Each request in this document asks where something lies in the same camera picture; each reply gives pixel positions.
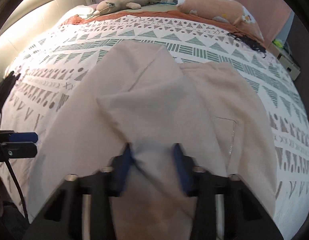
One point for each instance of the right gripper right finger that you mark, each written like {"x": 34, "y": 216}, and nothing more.
{"x": 189, "y": 179}

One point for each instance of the white pillow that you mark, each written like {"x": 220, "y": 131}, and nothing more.
{"x": 82, "y": 11}

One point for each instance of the white bedside cabinet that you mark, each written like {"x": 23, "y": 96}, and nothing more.
{"x": 285, "y": 58}

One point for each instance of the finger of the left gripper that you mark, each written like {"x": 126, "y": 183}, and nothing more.
{"x": 22, "y": 137}
{"x": 19, "y": 149}

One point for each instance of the green sheet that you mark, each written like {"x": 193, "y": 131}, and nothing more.
{"x": 157, "y": 7}

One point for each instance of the pink plush pillow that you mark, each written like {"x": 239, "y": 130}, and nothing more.
{"x": 225, "y": 11}

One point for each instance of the cream padded headboard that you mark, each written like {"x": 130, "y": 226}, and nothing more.
{"x": 29, "y": 19}

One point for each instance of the beige large shirt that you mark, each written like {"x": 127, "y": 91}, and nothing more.
{"x": 139, "y": 94}

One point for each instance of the beige plush animal toy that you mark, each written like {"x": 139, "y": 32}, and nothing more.
{"x": 111, "y": 6}

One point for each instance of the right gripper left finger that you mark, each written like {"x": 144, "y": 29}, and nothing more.
{"x": 120, "y": 168}

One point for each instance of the patterned white bed cover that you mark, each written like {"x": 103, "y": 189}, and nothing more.
{"x": 55, "y": 62}

